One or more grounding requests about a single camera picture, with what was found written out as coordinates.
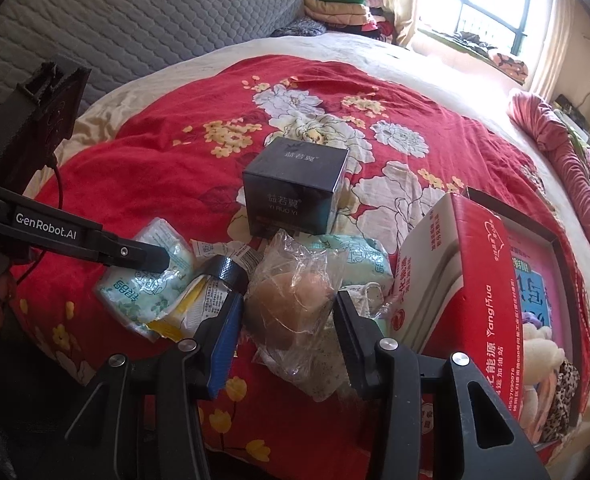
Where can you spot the dark tray with pink base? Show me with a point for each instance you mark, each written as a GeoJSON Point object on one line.
{"type": "Point", "coordinates": [542, 250]}

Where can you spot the brown teddy with purple ribbon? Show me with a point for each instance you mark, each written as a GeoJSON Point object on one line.
{"type": "Point", "coordinates": [542, 359]}

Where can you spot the stack of folded blankets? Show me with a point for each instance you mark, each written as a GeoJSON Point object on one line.
{"type": "Point", "coordinates": [367, 18]}

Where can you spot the blue book in tray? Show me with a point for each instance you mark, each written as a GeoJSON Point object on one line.
{"type": "Point", "coordinates": [533, 297]}

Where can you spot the dark blue square box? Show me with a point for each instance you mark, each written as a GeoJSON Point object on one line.
{"type": "Point", "coordinates": [295, 186]}

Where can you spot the black tape roll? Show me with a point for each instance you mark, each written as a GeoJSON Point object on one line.
{"type": "Point", "coordinates": [225, 269]}

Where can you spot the beige bed sheet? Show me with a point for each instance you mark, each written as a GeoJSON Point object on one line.
{"type": "Point", "coordinates": [375, 55]}

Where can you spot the red cardboard box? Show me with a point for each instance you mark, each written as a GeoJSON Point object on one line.
{"type": "Point", "coordinates": [455, 291]}

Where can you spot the grey quilted headboard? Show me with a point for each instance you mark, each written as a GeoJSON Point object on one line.
{"type": "Point", "coordinates": [123, 40]}

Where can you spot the plastic bag with beige item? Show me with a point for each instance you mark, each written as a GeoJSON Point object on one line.
{"type": "Point", "coordinates": [287, 314]}

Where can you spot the pink quilted duvet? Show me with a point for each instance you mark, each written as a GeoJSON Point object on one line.
{"type": "Point", "coordinates": [556, 141]}

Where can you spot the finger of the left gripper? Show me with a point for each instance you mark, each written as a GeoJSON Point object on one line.
{"type": "Point", "coordinates": [112, 250]}

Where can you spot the green tissue packet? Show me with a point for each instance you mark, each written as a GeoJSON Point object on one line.
{"type": "Point", "coordinates": [366, 259]}

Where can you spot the leopard print scrunchie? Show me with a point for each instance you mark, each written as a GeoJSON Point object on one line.
{"type": "Point", "coordinates": [559, 417]}

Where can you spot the beige curtain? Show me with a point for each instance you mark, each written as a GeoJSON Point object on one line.
{"type": "Point", "coordinates": [552, 52]}

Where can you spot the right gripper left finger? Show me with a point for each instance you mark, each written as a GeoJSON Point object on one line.
{"type": "Point", "coordinates": [143, 416]}

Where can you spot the red floral blanket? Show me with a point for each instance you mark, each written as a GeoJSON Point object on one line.
{"type": "Point", "coordinates": [258, 423]}

